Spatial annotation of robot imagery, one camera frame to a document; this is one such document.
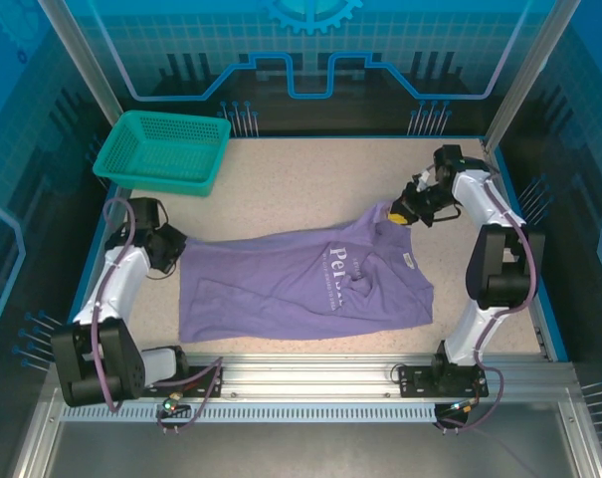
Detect purple printed t-shirt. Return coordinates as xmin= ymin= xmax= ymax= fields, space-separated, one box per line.
xmin=178 ymin=198 xmax=437 ymax=345

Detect green plastic basket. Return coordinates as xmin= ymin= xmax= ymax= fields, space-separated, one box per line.
xmin=92 ymin=111 xmax=232 ymax=198

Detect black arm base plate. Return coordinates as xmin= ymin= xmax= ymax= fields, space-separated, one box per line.
xmin=397 ymin=365 xmax=490 ymax=398
xmin=133 ymin=365 xmax=225 ymax=398

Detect aluminium frame post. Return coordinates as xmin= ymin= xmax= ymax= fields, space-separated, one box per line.
xmin=35 ymin=0 xmax=128 ymax=120
xmin=482 ymin=0 xmax=569 ymax=153

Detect aluminium front rail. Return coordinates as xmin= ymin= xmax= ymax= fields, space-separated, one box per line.
xmin=46 ymin=354 xmax=575 ymax=405

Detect slotted grey cable duct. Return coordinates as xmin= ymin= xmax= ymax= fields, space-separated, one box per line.
xmin=61 ymin=402 xmax=439 ymax=423

